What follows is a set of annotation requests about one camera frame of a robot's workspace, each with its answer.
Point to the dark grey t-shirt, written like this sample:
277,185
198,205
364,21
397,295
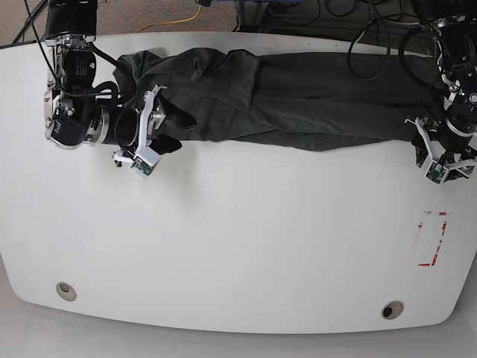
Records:
307,100

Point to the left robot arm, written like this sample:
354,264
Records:
452,26

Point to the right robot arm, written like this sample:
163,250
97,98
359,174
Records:
77,111

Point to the red tape rectangle marking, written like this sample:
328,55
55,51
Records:
430,234

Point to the left table cable grommet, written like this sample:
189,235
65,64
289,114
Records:
66,292

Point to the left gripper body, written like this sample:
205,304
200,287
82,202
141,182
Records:
451,141

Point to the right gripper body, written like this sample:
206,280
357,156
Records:
123,127

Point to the table cable grommet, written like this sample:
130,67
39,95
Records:
392,310
66,292

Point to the right table cable grommet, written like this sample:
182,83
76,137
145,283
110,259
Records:
392,310

